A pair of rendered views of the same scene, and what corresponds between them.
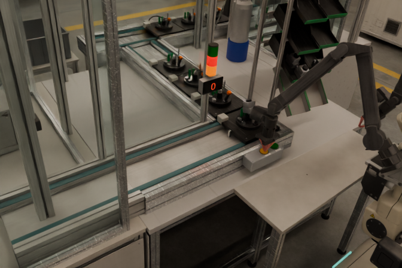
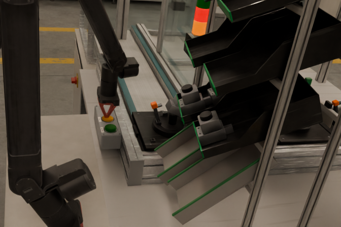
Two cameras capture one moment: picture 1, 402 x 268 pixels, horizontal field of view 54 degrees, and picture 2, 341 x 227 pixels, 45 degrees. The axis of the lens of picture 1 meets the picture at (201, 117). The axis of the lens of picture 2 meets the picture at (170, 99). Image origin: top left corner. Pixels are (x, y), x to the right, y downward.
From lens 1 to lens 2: 2.59 m
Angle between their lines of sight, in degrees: 89
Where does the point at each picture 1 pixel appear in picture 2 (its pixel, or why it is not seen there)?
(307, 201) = not seen: hidden behind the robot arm
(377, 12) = not seen: outside the picture
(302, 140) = (134, 207)
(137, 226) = (87, 66)
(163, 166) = (138, 77)
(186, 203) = (91, 87)
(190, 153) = (147, 93)
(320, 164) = not seen: hidden behind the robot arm
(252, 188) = (78, 123)
